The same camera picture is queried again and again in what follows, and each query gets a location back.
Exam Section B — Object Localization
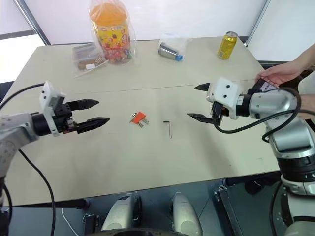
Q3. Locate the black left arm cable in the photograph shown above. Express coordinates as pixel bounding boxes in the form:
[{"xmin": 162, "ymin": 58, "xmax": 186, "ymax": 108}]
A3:
[{"xmin": 0, "ymin": 83, "xmax": 45, "ymax": 108}]

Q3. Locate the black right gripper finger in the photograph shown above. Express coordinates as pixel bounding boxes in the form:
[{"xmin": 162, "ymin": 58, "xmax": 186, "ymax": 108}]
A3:
[
  {"xmin": 186, "ymin": 113, "xmax": 215, "ymax": 125},
  {"xmin": 194, "ymin": 82, "xmax": 211, "ymax": 94}
]

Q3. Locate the yellow drink can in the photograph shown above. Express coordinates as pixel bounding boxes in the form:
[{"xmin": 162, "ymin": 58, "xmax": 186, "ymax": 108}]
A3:
[{"xmin": 217, "ymin": 31, "xmax": 239, "ymax": 60}]

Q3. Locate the black device with white label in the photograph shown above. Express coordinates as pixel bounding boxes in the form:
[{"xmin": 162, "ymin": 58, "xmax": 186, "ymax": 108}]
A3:
[{"xmin": 247, "ymin": 78, "xmax": 281, "ymax": 95}]

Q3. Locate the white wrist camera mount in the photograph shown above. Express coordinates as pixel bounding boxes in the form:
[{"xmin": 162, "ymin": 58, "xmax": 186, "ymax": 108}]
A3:
[
  {"xmin": 39, "ymin": 80, "xmax": 66, "ymax": 137},
  {"xmin": 206, "ymin": 78, "xmax": 243, "ymax": 120}
]

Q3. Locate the black table crossbar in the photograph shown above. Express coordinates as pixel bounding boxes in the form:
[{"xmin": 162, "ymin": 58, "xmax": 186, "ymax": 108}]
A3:
[{"xmin": 9, "ymin": 198, "xmax": 90, "ymax": 210}]

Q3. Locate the black shoe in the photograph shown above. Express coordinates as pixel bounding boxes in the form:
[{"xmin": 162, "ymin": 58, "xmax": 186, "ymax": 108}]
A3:
[{"xmin": 244, "ymin": 177, "xmax": 266, "ymax": 195}]

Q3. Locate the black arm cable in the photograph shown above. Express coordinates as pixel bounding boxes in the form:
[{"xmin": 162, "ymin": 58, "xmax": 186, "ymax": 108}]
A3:
[
  {"xmin": 0, "ymin": 83, "xmax": 45, "ymax": 108},
  {"xmin": 213, "ymin": 87, "xmax": 303, "ymax": 135}
]

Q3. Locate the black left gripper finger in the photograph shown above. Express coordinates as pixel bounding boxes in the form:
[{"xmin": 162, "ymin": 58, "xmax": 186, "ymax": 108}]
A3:
[
  {"xmin": 75, "ymin": 117, "xmax": 110, "ymax": 135},
  {"xmin": 66, "ymin": 99, "xmax": 100, "ymax": 112}
]

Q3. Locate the clear plastic box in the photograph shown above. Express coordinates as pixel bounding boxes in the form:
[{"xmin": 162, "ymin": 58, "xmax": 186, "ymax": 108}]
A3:
[{"xmin": 71, "ymin": 42, "xmax": 110, "ymax": 79}]

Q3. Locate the crumpled clear plastic bag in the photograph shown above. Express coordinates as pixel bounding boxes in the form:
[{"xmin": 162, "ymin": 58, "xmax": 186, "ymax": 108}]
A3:
[{"xmin": 158, "ymin": 32, "xmax": 193, "ymax": 54}]

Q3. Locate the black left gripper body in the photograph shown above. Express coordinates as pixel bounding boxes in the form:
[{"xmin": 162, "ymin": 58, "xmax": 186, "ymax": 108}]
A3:
[{"xmin": 53, "ymin": 102, "xmax": 79, "ymax": 135}]

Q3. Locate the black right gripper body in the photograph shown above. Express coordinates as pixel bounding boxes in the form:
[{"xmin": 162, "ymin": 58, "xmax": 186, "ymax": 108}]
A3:
[{"xmin": 210, "ymin": 100, "xmax": 231, "ymax": 126}]

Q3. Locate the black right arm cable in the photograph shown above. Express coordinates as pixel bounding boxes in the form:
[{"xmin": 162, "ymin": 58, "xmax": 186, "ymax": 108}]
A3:
[{"xmin": 213, "ymin": 87, "xmax": 303, "ymax": 135}]

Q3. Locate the silver rounded leg shell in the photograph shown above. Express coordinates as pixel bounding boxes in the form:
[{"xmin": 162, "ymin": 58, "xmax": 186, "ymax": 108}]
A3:
[
  {"xmin": 171, "ymin": 191, "xmax": 204, "ymax": 236},
  {"xmin": 100, "ymin": 193, "xmax": 142, "ymax": 232}
]

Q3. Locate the black hanging cable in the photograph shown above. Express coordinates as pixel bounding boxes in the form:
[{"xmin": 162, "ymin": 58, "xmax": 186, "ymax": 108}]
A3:
[{"xmin": 17, "ymin": 148, "xmax": 56, "ymax": 236}]

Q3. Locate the black metal frame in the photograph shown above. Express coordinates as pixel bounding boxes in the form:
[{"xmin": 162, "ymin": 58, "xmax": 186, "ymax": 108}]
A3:
[{"xmin": 213, "ymin": 184, "xmax": 245, "ymax": 236}]

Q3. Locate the person's bare hand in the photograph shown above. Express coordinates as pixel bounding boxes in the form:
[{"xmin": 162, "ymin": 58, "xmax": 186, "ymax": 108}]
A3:
[{"xmin": 254, "ymin": 62, "xmax": 300, "ymax": 86}]

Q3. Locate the black metal bracket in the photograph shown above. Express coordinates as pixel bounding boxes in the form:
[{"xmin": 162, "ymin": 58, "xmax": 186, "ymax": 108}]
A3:
[{"xmin": 82, "ymin": 213, "xmax": 100, "ymax": 232}]

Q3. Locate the white slanted pole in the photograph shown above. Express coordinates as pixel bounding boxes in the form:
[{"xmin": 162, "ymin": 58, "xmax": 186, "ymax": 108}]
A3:
[{"xmin": 245, "ymin": 0, "xmax": 269, "ymax": 47}]

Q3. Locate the metal cylinder with blue cap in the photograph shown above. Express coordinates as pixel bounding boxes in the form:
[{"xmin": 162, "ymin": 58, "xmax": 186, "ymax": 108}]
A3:
[{"xmin": 158, "ymin": 42, "xmax": 185, "ymax": 62}]

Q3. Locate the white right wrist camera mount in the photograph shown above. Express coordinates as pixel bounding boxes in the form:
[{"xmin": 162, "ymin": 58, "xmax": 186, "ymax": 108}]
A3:
[{"xmin": 206, "ymin": 78, "xmax": 243, "ymax": 120}]

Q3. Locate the silver robot torso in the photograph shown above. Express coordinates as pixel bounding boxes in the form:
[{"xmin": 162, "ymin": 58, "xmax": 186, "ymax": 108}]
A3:
[{"xmin": 269, "ymin": 194, "xmax": 315, "ymax": 236}]

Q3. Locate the black slanted pole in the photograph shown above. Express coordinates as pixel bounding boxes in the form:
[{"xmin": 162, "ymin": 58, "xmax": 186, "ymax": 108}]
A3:
[{"xmin": 18, "ymin": 0, "xmax": 51, "ymax": 46}]

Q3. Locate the thin white cable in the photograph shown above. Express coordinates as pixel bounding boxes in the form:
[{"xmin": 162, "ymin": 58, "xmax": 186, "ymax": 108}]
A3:
[{"xmin": 61, "ymin": 208, "xmax": 78, "ymax": 236}]

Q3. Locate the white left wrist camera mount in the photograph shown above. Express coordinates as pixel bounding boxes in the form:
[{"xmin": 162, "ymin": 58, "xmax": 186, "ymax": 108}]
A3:
[{"xmin": 39, "ymin": 80, "xmax": 66, "ymax": 137}]

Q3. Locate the small metal hex key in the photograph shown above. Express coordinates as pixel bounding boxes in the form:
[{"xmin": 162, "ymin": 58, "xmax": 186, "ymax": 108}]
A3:
[{"xmin": 163, "ymin": 119, "xmax": 173, "ymax": 139}]

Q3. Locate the orange-lid candy jar in bag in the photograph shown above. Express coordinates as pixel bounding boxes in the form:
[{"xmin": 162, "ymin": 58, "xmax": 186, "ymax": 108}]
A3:
[{"xmin": 88, "ymin": 0, "xmax": 137, "ymax": 66}]

